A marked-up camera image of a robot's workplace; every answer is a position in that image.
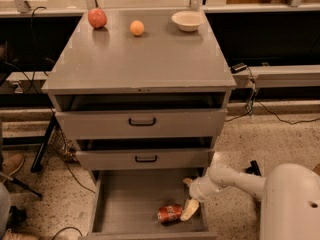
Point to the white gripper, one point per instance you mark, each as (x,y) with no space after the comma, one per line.
(198,189)

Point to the red coke can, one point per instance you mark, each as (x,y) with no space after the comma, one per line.
(169,213)

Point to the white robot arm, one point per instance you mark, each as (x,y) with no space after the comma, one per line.
(289,196)

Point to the middle grey drawer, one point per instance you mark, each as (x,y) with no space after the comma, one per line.
(144,159)

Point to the grey drawer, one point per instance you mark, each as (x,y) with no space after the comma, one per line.
(127,201)
(141,124)
(144,159)

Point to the bottom grey drawer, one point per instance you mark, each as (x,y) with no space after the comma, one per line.
(127,201)

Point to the top grey drawer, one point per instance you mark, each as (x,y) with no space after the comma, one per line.
(141,124)

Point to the grey drawer cabinet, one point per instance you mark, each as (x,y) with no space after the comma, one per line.
(163,69)

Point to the black metal stand leg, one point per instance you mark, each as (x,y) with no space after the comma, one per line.
(253,168)

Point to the small black device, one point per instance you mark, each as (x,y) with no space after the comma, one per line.
(238,68)

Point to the black table leg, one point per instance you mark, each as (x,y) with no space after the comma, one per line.
(36,166)

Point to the white bowl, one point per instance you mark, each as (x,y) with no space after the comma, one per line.
(188,21)

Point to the orange fruit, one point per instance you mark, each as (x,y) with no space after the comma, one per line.
(137,28)

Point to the brown shoe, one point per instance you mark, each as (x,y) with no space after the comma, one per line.
(12,164)

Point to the red apple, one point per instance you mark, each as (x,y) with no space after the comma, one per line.
(97,18)

